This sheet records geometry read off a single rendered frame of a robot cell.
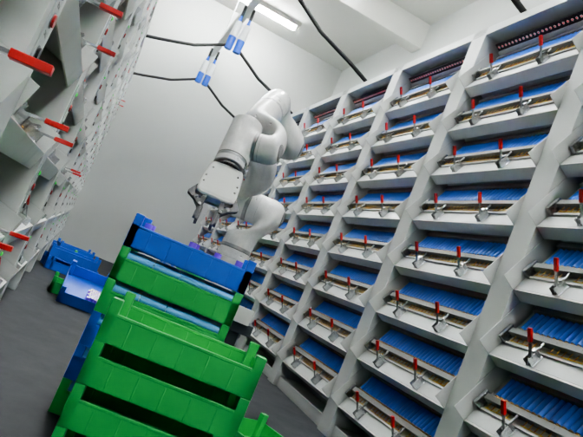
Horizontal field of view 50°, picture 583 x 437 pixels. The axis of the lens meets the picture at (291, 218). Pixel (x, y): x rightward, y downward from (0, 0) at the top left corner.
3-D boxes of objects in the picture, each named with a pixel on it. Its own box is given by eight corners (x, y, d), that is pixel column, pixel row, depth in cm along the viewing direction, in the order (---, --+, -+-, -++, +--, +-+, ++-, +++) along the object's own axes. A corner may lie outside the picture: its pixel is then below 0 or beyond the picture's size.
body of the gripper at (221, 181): (244, 181, 163) (229, 216, 157) (207, 166, 162) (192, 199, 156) (250, 166, 156) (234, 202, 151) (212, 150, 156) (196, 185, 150)
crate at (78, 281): (98, 316, 283) (106, 302, 281) (55, 300, 277) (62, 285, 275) (106, 287, 310) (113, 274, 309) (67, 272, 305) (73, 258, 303)
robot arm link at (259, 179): (257, 233, 239) (219, 217, 240) (269, 211, 246) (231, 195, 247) (279, 144, 200) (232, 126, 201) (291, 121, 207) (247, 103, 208)
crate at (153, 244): (239, 290, 164) (252, 262, 165) (244, 295, 144) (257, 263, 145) (133, 245, 161) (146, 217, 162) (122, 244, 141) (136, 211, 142)
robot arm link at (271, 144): (302, 135, 187) (274, 174, 161) (252, 122, 189) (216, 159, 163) (307, 107, 182) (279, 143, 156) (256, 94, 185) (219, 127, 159)
